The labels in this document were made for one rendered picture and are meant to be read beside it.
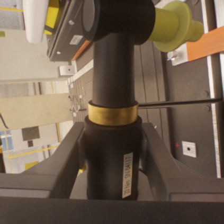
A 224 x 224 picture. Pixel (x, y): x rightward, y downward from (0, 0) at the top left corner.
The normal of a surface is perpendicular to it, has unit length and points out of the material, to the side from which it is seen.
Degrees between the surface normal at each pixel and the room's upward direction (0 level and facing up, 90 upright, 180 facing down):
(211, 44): 0
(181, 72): 0
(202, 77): 0
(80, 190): 90
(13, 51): 90
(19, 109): 90
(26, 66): 90
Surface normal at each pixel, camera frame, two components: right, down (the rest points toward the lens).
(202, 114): -0.88, 0.13
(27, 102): 0.47, 0.00
